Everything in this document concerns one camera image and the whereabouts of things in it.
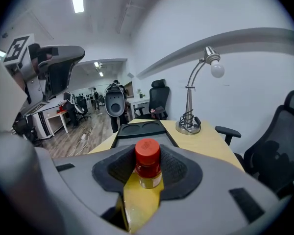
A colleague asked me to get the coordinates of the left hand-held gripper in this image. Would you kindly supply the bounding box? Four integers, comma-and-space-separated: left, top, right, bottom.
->
1, 33, 86, 116

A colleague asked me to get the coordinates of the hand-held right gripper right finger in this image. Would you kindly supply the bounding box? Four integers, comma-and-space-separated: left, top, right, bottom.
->
137, 144, 292, 235

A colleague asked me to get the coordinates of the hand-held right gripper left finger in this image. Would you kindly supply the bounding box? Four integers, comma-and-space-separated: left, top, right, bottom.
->
35, 144, 138, 235

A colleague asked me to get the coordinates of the small red bottle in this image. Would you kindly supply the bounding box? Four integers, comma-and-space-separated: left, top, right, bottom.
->
134, 138, 163, 189

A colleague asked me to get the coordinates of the black swivel chair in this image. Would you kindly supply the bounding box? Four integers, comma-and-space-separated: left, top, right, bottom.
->
74, 95, 92, 122

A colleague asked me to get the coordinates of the white desk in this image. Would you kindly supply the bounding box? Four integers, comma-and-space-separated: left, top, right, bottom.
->
128, 97, 151, 121
46, 110, 72, 137

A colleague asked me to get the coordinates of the grey shell backpack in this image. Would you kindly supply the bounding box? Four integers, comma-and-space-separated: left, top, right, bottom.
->
104, 83, 126, 118

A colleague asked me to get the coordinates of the black mesh office chair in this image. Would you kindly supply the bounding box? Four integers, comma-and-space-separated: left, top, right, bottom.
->
134, 78, 171, 120
215, 90, 294, 200

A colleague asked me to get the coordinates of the silver desk lamp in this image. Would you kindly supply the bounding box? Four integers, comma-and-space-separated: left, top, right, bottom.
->
175, 46, 226, 136

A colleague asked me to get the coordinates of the white floor cable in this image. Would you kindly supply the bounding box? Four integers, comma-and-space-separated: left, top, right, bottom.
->
70, 128, 94, 157

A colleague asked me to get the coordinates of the yellow square pedestal table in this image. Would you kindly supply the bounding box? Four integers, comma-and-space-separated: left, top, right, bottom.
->
88, 118, 246, 173

